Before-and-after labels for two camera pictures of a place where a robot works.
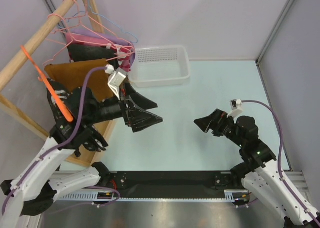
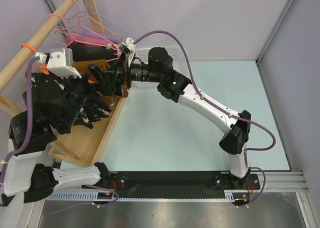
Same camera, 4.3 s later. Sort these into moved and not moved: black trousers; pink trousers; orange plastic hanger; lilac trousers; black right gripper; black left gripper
Moved: black left gripper; orange plastic hanger; black right gripper
Not moved: lilac trousers; pink trousers; black trousers
